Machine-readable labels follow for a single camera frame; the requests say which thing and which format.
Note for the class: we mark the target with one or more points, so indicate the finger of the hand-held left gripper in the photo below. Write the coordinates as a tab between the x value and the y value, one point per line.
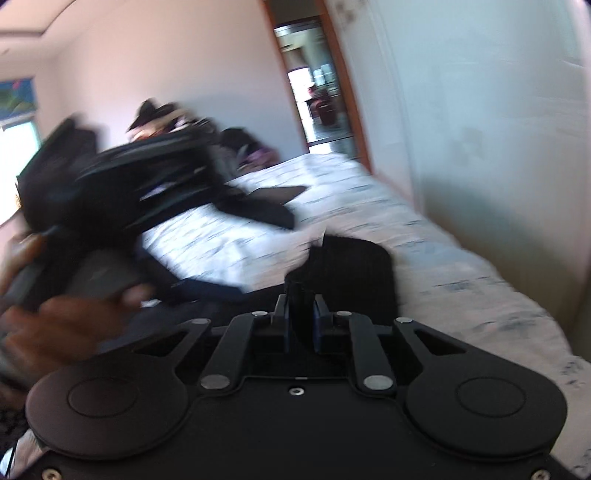
207	288
263	214

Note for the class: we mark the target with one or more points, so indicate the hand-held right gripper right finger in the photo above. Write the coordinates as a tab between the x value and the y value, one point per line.
317	323

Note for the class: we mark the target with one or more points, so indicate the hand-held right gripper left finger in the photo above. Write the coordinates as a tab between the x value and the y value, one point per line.
287	321

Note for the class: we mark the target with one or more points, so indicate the black pants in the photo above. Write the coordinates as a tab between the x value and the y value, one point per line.
355	277

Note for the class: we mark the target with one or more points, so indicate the person's left hand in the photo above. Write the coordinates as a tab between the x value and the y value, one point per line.
60	332

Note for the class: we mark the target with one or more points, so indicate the black smartphone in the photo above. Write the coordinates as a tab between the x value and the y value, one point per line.
277	194

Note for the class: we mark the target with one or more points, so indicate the pile of clothes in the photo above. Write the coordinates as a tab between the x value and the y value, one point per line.
157	117

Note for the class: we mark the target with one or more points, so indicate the sliding glass window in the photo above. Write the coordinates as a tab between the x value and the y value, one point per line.
16	175

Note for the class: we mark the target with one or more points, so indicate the bed with script print sheet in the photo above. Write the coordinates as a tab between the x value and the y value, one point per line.
438	286

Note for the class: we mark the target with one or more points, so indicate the lotus print window valance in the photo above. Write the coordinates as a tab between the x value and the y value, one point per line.
16	99

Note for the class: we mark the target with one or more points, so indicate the white wardrobe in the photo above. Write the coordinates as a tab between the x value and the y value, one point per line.
485	138

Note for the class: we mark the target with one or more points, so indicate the wooden door frame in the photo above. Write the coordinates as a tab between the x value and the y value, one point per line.
344	92

